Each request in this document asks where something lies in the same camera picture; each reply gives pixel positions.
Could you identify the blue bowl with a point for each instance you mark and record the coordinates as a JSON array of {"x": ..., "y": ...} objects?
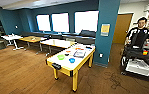
[{"x": 72, "y": 60}]

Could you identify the orange paddle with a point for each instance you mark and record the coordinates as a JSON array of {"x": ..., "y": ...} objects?
[{"x": 67, "y": 51}]

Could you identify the black paddle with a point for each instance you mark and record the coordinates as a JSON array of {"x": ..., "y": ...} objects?
[{"x": 67, "y": 54}]

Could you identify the green bowl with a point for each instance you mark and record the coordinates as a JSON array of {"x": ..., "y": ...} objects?
[{"x": 60, "y": 57}]

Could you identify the white work table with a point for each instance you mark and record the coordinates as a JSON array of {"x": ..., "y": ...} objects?
[{"x": 65, "y": 64}]

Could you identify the dark bench cushion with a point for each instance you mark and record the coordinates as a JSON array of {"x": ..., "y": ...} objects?
[{"x": 88, "y": 33}]

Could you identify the yellow top dark table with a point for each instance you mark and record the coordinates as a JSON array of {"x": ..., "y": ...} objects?
[{"x": 30, "y": 39}]

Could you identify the brown wooden door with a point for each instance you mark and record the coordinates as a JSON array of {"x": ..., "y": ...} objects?
[{"x": 121, "y": 28}]

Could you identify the black wheeled cart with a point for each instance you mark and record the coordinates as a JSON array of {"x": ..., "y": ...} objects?
[{"x": 133, "y": 55}]

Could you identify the small white table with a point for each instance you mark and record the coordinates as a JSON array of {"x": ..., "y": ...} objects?
[{"x": 11, "y": 37}]

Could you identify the person in black jacket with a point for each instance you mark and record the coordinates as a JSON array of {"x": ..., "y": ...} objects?
[{"x": 138, "y": 33}]

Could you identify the dark wall bench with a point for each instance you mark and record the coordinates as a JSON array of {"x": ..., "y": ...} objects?
[{"x": 56, "y": 35}]

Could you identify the white wall outlet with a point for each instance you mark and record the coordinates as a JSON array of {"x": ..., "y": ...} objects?
[{"x": 101, "y": 55}]

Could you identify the bright wall window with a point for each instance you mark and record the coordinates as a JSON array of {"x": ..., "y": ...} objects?
[
  {"x": 43, "y": 22},
  {"x": 86, "y": 21},
  {"x": 60, "y": 22}
]

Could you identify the yellow wall sign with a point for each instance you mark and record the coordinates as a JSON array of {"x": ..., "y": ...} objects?
[{"x": 105, "y": 29}]

